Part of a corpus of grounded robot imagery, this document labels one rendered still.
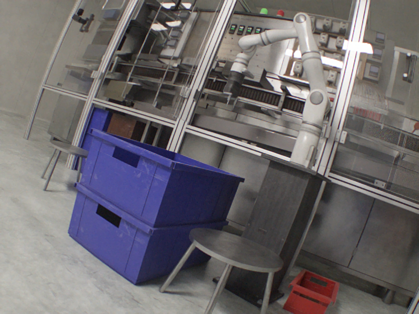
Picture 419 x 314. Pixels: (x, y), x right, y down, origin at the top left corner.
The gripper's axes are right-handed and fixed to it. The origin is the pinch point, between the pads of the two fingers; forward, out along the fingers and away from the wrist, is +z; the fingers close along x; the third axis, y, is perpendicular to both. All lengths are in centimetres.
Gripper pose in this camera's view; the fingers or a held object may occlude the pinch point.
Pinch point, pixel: (229, 108)
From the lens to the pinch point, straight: 147.8
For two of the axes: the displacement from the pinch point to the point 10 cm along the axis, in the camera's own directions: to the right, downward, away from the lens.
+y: -7.4, -2.8, 6.2
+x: -5.9, -1.8, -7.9
